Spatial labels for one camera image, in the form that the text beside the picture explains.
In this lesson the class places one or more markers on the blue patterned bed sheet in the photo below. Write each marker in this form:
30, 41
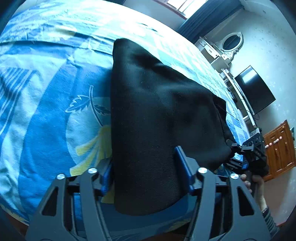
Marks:
56, 59

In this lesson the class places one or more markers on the dark blue curtain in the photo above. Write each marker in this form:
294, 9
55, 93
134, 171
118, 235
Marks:
206, 18

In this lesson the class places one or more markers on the window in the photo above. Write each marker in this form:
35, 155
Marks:
183, 8

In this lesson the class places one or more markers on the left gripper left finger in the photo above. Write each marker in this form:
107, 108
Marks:
70, 208

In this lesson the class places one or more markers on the white tv cabinet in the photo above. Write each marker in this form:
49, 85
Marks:
243, 103

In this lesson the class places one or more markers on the wooden cabinet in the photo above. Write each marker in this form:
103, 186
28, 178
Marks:
279, 150

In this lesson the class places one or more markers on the black television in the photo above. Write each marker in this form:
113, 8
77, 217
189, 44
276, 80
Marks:
258, 94

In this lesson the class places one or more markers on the person's right hand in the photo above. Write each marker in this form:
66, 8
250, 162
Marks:
258, 190

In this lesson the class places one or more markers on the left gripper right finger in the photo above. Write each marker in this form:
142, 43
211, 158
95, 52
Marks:
224, 208

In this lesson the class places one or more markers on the black pants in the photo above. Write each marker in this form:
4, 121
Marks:
154, 109

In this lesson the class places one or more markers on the white dresser oval mirror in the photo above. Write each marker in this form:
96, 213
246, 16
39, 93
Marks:
221, 53

